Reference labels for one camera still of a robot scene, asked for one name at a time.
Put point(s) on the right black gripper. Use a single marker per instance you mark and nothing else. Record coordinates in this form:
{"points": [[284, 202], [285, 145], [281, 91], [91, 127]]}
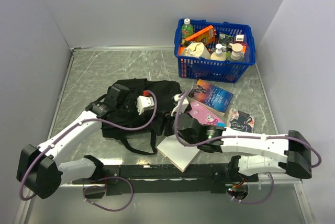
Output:
{"points": [[168, 119]]}

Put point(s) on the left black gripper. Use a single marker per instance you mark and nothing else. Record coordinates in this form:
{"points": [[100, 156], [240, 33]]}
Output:
{"points": [[134, 103]]}

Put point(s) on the white square notebook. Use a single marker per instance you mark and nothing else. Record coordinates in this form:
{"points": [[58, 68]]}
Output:
{"points": [[178, 154]]}

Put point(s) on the black student backpack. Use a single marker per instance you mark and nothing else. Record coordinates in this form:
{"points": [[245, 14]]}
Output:
{"points": [[136, 106]]}

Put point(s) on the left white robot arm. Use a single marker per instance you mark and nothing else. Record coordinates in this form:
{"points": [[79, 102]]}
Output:
{"points": [[41, 168]]}

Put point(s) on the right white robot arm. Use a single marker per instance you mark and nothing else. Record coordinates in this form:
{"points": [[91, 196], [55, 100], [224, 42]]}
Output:
{"points": [[255, 153]]}

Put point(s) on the beige crumpled paper bag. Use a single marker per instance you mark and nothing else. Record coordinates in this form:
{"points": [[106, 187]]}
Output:
{"points": [[196, 50]]}

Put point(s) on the pink cartoon pencil case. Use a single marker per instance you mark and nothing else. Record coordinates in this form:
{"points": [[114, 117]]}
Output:
{"points": [[203, 115]]}

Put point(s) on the blue sunset cover book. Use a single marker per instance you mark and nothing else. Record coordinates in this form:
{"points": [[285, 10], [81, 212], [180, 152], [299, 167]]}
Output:
{"points": [[214, 98]]}

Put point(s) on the floral cover book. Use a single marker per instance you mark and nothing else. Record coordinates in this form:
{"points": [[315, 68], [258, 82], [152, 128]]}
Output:
{"points": [[240, 121]]}

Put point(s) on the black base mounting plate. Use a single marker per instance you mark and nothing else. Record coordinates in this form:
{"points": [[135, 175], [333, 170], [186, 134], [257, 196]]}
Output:
{"points": [[166, 178]]}

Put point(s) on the white pump lotion bottle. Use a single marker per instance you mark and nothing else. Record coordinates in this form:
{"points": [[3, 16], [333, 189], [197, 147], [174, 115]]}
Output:
{"points": [[220, 53]]}

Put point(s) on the blue plastic shopping basket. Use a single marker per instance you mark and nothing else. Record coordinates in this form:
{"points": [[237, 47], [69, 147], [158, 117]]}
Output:
{"points": [[212, 70]]}

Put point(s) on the beige cap pump bottle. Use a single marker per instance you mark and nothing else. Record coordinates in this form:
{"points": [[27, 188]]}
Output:
{"points": [[237, 52]]}

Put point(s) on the orange snack box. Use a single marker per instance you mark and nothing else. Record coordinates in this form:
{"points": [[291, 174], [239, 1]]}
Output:
{"points": [[206, 36]]}

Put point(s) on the dark green packet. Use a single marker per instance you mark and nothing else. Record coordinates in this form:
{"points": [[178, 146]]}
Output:
{"points": [[225, 40]]}

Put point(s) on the green drink bottle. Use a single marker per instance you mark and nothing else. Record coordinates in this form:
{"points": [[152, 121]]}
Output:
{"points": [[187, 28]]}

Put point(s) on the small white red box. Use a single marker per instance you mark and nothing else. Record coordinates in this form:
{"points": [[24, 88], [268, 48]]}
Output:
{"points": [[239, 38]]}

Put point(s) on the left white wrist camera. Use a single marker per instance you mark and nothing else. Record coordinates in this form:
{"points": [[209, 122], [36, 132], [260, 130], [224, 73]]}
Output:
{"points": [[145, 102]]}

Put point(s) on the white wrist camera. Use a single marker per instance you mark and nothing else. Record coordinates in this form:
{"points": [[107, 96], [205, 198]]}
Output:
{"points": [[145, 102], [177, 102]]}

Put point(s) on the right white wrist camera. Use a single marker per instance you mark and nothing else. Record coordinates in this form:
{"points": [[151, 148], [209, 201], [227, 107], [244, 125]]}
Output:
{"points": [[177, 102]]}

